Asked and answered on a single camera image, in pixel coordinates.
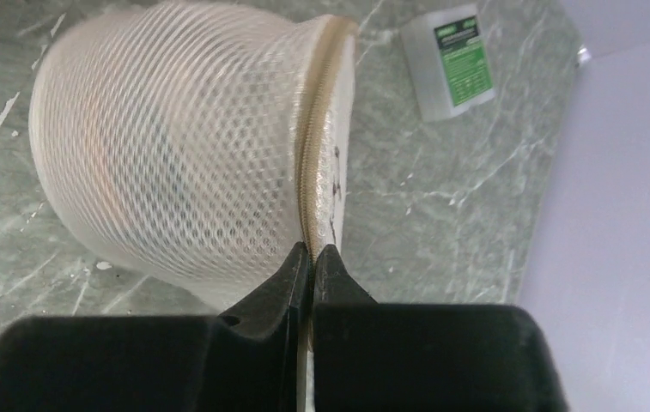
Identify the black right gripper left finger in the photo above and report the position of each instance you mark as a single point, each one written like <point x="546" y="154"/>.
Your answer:
<point x="252" y="357"/>

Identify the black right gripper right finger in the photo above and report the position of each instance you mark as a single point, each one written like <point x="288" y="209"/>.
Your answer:
<point x="371" y="356"/>

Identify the small green-labelled plastic box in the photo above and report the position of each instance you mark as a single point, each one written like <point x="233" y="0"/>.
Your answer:
<point x="448" y="62"/>

